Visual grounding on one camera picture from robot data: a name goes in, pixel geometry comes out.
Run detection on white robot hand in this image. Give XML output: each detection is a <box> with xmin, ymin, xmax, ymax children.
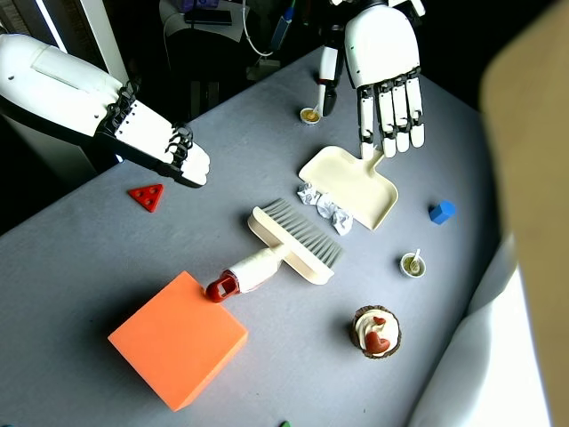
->
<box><xmin>0</xmin><ymin>33</ymin><xmax>211</xmax><ymax>189</ymax></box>
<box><xmin>316</xmin><ymin>3</ymin><xmax>427</xmax><ymax>161</ymax></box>

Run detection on white cable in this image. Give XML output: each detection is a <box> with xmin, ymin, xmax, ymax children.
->
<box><xmin>243</xmin><ymin>0</ymin><xmax>276</xmax><ymax>58</ymax></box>

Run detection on blue connector plug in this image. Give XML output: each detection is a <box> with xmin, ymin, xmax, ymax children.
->
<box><xmin>269</xmin><ymin>6</ymin><xmax>297</xmax><ymax>51</ymax></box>

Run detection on cream hand broom grey bristles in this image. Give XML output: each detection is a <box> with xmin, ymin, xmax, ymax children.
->
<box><xmin>204</xmin><ymin>198</ymin><xmax>344</xmax><ymax>304</ymax></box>

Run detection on red triangle block with holes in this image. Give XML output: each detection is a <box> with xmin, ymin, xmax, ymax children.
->
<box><xmin>127</xmin><ymin>182</ymin><xmax>164</xmax><ymax>214</ymax></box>

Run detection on grey table cloth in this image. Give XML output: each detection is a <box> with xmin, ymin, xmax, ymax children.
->
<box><xmin>0</xmin><ymin>44</ymin><xmax>517</xmax><ymax>427</ymax></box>

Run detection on toy cupcake with red hearts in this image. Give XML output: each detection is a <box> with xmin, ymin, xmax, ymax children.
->
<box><xmin>349</xmin><ymin>304</ymin><xmax>403</xmax><ymax>360</ymax></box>

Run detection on orange foam box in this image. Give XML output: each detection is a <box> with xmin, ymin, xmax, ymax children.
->
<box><xmin>108</xmin><ymin>270</ymin><xmax>249</xmax><ymax>413</ymax></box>

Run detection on white fabric backdrop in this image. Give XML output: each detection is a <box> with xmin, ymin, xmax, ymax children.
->
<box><xmin>406</xmin><ymin>235</ymin><xmax>555</xmax><ymax>427</ymax></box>

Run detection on black flat device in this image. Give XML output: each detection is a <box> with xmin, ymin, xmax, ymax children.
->
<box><xmin>184</xmin><ymin>8</ymin><xmax>234</xmax><ymax>27</ymax></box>

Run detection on toy bowl of yellow soup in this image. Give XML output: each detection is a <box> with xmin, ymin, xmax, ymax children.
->
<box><xmin>300</xmin><ymin>102</ymin><xmax>322</xmax><ymax>126</ymax></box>

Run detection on blue block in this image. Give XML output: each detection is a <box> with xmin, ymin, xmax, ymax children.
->
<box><xmin>429</xmin><ymin>199</ymin><xmax>457</xmax><ymax>225</ymax></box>

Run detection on cream plastic dustpan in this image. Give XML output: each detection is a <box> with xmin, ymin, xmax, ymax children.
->
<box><xmin>298</xmin><ymin>146</ymin><xmax>400</xmax><ymax>231</ymax></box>

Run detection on white cabinet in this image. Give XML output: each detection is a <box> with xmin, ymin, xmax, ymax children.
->
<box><xmin>0</xmin><ymin>109</ymin><xmax>124</xmax><ymax>179</ymax></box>

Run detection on toy bowl of green soup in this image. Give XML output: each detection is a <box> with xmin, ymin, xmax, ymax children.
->
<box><xmin>399</xmin><ymin>247</ymin><xmax>427</xmax><ymax>279</ymax></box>

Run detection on tan blurred board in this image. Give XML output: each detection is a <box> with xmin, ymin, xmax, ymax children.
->
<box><xmin>479</xmin><ymin>0</ymin><xmax>569</xmax><ymax>427</ymax></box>

